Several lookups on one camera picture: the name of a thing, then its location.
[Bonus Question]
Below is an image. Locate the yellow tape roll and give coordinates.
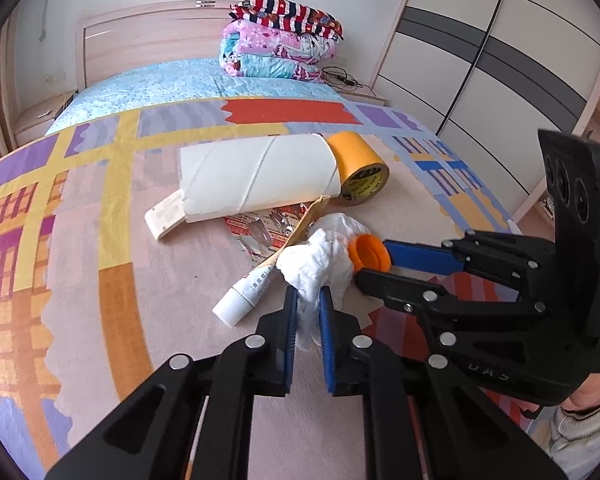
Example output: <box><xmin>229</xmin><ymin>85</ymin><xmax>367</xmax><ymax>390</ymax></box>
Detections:
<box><xmin>327</xmin><ymin>131</ymin><xmax>391</xmax><ymax>207</ymax></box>

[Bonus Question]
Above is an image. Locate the light blue bed sheet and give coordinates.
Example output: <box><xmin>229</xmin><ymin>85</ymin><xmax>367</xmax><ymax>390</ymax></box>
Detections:
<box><xmin>45</xmin><ymin>56</ymin><xmax>343</xmax><ymax>136</ymax></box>

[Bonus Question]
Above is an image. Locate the orange bottle cap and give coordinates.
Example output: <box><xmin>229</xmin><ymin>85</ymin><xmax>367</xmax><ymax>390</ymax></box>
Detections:
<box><xmin>349</xmin><ymin>233</ymin><xmax>392</xmax><ymax>273</ymax></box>

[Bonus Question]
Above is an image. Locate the white tissue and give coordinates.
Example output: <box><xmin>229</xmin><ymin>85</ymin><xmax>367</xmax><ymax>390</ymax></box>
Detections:
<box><xmin>276</xmin><ymin>212</ymin><xmax>376</xmax><ymax>351</ymax></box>

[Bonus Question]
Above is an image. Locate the folded pink and blue quilt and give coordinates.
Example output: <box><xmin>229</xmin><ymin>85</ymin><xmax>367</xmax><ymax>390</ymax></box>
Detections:
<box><xmin>219</xmin><ymin>21</ymin><xmax>338</xmax><ymax>83</ymax></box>

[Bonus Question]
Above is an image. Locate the white and grey wardrobe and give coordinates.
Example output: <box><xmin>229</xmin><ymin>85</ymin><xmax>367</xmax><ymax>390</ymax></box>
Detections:
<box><xmin>370</xmin><ymin>0</ymin><xmax>600</xmax><ymax>226</ymax></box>

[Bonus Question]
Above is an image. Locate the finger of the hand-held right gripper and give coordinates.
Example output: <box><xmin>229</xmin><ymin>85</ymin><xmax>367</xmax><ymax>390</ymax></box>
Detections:
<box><xmin>354</xmin><ymin>267</ymin><xmax>546</xmax><ymax>347</ymax></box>
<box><xmin>381</xmin><ymin>230</ymin><xmax>556</xmax><ymax>281</ymax></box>

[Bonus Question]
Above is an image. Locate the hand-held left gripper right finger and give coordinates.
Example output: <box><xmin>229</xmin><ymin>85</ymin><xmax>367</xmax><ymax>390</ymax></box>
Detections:
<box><xmin>318</xmin><ymin>285</ymin><xmax>568</xmax><ymax>480</ymax></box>

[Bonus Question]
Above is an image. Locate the white squeeze tube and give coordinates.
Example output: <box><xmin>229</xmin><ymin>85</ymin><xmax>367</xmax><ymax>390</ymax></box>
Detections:
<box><xmin>212</xmin><ymin>266</ymin><xmax>279</xmax><ymax>328</ymax></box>

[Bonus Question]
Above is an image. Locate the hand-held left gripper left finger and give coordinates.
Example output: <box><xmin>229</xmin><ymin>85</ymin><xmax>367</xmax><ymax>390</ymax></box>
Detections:
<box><xmin>45</xmin><ymin>285</ymin><xmax>299</xmax><ymax>480</ymax></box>

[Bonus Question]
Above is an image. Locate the black charger cable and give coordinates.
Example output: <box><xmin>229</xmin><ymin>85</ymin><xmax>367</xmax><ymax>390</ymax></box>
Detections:
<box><xmin>321</xmin><ymin>66</ymin><xmax>363</xmax><ymax>92</ymax></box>

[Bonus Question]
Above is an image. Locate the wooden nightstand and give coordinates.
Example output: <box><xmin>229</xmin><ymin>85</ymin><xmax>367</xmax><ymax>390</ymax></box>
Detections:
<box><xmin>337</xmin><ymin>82</ymin><xmax>388</xmax><ymax>107</ymax></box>
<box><xmin>12</xmin><ymin>90</ymin><xmax>78</xmax><ymax>146</ymax></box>

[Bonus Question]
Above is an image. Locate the red and silver blister pack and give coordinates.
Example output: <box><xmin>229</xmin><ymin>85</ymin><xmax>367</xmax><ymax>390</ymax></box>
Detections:
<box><xmin>223</xmin><ymin>200</ymin><xmax>313</xmax><ymax>268</ymax></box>

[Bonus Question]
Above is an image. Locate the colourful printed blanket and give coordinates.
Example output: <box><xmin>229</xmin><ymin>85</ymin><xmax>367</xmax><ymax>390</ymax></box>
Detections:
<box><xmin>0</xmin><ymin>95</ymin><xmax>531</xmax><ymax>480</ymax></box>

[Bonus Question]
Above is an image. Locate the white foam block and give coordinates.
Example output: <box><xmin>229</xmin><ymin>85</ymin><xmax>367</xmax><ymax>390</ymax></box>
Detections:
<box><xmin>179</xmin><ymin>132</ymin><xmax>343</xmax><ymax>224</ymax></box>

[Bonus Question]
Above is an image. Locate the wooden headboard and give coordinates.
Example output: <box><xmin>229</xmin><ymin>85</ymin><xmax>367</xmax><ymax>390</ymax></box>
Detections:
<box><xmin>77</xmin><ymin>0</ymin><xmax>246</xmax><ymax>88</ymax></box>

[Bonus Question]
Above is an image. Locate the folded striped blanket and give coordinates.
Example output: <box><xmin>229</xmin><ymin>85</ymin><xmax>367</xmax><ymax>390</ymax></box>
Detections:
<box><xmin>229</xmin><ymin>0</ymin><xmax>345</xmax><ymax>41</ymax></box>

